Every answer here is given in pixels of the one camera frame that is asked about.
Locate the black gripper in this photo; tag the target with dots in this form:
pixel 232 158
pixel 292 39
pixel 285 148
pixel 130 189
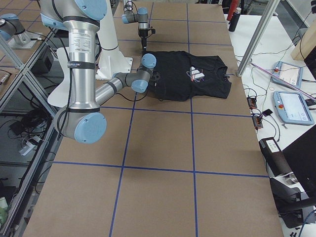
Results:
pixel 143 34
pixel 155 76

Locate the black graphic t-shirt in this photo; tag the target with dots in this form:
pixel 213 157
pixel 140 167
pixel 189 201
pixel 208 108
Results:
pixel 183 76

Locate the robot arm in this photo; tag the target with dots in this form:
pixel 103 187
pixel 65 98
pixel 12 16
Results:
pixel 132 14
pixel 81 119

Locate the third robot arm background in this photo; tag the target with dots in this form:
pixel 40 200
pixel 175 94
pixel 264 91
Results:
pixel 12 31

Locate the black water bottle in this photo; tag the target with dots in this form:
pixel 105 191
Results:
pixel 234 20

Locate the red fire extinguisher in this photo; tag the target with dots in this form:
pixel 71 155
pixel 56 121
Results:
pixel 234 4

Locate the small orange circuit board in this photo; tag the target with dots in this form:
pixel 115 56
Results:
pixel 252 102

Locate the brown paper table cover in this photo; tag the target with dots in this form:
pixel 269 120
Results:
pixel 163 168

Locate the blue teach pendant far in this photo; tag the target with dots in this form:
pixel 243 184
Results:
pixel 287 73

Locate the blue teach pendant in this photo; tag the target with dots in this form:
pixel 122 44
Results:
pixel 287 73
pixel 292 108

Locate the blue teach pendant near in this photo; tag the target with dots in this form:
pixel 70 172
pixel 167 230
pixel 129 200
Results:
pixel 292 108

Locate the black box with label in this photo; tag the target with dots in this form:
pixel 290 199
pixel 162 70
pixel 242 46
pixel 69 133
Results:
pixel 274 156

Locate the black monitor stand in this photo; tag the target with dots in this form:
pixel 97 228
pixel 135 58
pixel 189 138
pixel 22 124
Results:
pixel 295 198

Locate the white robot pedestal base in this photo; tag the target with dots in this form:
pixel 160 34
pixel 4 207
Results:
pixel 111 59

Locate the aluminium frame post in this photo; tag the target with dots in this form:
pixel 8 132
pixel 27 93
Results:
pixel 264 20

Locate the aluminium table frame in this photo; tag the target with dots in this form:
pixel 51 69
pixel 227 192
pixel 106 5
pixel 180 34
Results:
pixel 28 142

